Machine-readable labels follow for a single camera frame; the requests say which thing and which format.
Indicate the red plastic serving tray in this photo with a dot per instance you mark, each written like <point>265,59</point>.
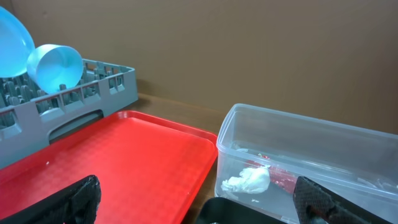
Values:
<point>149,169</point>

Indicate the grey plastic dishwasher rack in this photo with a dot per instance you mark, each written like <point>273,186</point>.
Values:
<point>31,119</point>

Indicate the large light blue plate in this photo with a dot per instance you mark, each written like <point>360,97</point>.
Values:
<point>16,45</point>

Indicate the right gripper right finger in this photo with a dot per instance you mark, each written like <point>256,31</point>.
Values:
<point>316,204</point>

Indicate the red snack wrapper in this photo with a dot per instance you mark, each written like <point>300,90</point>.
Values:
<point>283,179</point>

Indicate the white napkin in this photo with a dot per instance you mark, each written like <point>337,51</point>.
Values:
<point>250,181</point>

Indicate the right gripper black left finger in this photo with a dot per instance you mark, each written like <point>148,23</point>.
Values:
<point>76,204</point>

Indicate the clear plastic waste bin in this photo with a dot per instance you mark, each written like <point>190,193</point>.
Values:
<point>356,163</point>

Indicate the light blue small bowl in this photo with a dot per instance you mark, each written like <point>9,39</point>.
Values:
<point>50,66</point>

